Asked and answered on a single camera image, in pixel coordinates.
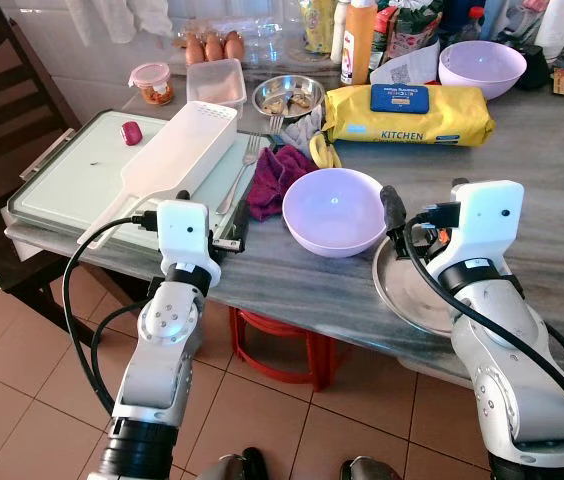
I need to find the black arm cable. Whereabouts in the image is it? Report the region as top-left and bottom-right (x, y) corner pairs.
(61, 210), (159, 417)
(400, 200), (564, 446)

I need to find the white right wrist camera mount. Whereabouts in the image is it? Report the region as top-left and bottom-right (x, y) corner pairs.
(448, 180), (526, 269)

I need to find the clear rectangular plastic container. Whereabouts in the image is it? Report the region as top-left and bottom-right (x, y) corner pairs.
(185, 58), (249, 109)

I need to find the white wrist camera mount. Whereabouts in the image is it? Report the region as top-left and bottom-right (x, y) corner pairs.
(154, 199), (215, 275)
(448, 180), (526, 269)

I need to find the lilac plastic bowl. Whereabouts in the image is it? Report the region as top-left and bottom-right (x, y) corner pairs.
(282, 168), (389, 259)
(438, 40), (528, 102)

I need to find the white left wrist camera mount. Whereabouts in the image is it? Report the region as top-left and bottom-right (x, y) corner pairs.
(154, 199), (215, 275)

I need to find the small yellow object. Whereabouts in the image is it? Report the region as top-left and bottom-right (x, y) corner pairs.
(308, 131), (344, 170)

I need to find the white printed paper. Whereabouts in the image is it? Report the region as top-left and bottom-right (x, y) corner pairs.
(366, 42), (443, 88)

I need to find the pale green glass board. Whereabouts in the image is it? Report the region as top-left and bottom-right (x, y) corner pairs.
(6, 108), (265, 253)

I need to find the dark wooden chair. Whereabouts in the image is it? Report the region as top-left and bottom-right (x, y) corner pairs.
(0, 0), (153, 346)

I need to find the red plastic stool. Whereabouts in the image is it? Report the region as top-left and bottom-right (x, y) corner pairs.
(226, 306), (351, 393)

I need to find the red capped bottle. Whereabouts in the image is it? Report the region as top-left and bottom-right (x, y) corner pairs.
(460, 5), (489, 47)

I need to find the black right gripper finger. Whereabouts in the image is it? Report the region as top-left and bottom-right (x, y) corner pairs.
(380, 185), (409, 235)

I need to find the black rounded object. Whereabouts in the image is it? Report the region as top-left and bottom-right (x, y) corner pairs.
(515, 45), (555, 93)

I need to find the steel bowl with food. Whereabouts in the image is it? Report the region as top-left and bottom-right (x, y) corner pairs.
(252, 75), (327, 123)

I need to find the maroon cloth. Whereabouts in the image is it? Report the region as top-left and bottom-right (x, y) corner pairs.
(247, 143), (316, 222)

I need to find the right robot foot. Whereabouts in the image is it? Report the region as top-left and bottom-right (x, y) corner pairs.
(339, 455), (405, 480)

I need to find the yellow kitchen wipes pack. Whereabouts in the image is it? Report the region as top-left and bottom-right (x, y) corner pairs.
(321, 84), (497, 149)

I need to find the brown egg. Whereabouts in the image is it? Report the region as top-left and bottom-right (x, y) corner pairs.
(184, 35), (206, 65)
(224, 30), (246, 61)
(204, 33), (226, 63)

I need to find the round steel plate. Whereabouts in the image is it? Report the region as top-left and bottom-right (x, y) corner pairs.
(372, 232), (465, 338)

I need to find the yellow food packet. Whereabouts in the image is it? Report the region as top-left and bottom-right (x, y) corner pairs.
(300, 0), (339, 55)

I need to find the orange bottle white cap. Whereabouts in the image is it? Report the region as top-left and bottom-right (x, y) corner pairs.
(340, 0), (380, 87)

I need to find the pink lidded plastic jar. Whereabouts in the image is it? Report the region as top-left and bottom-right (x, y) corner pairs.
(128, 62), (176, 108)

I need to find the printed snack bag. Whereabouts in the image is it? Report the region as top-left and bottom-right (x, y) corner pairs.
(372, 0), (445, 63)

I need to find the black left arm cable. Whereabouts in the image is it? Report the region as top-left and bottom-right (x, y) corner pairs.
(61, 210), (159, 417)

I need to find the small red object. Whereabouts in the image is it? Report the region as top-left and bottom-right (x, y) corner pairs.
(120, 120), (144, 147)

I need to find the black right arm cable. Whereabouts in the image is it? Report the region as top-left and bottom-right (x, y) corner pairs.
(400, 200), (564, 446)

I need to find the white paper towel roll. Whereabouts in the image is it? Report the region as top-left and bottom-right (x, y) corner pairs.
(534, 0), (564, 63)

